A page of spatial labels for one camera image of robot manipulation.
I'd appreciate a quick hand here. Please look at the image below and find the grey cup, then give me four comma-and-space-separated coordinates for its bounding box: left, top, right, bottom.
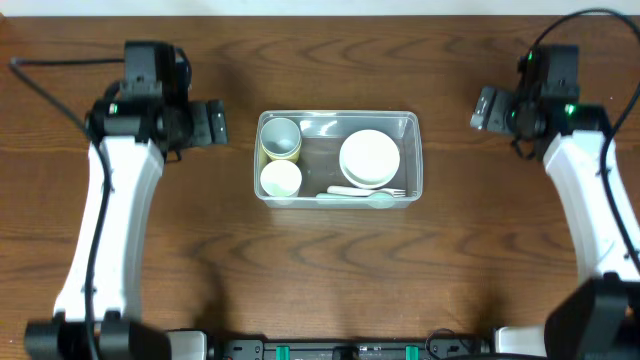
259, 118, 302, 145

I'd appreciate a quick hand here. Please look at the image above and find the yellow cup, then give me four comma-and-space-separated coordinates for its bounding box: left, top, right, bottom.
262, 139, 302, 163

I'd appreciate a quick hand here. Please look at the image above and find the white paper cup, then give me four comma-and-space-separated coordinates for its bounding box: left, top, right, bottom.
260, 160, 302, 197

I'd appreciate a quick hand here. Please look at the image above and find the white bowl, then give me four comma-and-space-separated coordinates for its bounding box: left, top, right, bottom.
339, 129, 401, 189

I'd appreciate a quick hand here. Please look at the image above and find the white plastic spoon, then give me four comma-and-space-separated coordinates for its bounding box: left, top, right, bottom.
316, 193, 396, 209

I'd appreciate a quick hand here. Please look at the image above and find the white plastic fork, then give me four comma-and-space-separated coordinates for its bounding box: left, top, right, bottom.
327, 186, 406, 198

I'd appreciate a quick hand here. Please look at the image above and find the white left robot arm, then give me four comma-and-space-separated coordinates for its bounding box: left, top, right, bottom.
24, 82, 228, 359

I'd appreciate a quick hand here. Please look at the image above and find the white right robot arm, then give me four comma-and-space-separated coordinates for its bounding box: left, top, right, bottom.
470, 85, 639, 359

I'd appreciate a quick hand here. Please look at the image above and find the clear plastic container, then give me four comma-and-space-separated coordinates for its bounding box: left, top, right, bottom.
253, 110, 424, 209

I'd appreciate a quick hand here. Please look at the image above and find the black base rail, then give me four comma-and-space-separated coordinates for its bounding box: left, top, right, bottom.
164, 327, 546, 360

